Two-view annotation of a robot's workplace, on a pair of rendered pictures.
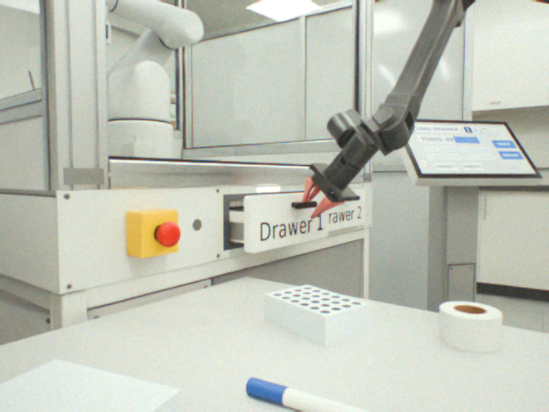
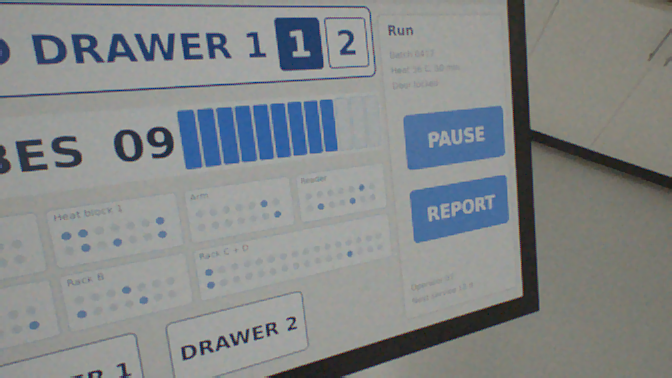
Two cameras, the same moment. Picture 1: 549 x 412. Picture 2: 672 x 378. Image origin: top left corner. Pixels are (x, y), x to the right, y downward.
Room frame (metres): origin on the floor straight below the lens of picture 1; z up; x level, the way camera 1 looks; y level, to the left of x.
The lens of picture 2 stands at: (1.44, -0.75, 1.29)
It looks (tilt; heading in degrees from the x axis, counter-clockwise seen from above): 44 degrees down; 343
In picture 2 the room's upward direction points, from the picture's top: 12 degrees clockwise
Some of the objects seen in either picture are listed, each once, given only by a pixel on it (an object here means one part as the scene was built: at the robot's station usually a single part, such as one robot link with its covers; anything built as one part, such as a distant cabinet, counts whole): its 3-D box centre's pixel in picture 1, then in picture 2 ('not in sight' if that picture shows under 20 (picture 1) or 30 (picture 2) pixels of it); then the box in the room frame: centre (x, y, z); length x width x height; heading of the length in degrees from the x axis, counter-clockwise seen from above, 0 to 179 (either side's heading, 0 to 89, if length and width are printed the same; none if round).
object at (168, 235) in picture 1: (167, 234); not in sight; (0.65, 0.17, 0.88); 0.04 x 0.03 x 0.04; 142
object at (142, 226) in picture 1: (153, 232); not in sight; (0.67, 0.19, 0.88); 0.07 x 0.05 x 0.07; 142
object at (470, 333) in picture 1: (469, 324); not in sight; (0.51, -0.24, 0.78); 0.07 x 0.07 x 0.04
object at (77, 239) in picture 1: (153, 207); not in sight; (1.27, 0.36, 0.87); 1.02 x 0.95 x 0.14; 142
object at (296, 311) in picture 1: (315, 311); not in sight; (0.56, -0.06, 0.78); 0.12 x 0.08 x 0.04; 38
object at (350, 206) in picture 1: (340, 208); not in sight; (1.19, -0.19, 0.87); 0.29 x 0.02 x 0.11; 142
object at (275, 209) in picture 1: (291, 218); not in sight; (0.91, -0.04, 0.87); 0.29 x 0.02 x 0.11; 142
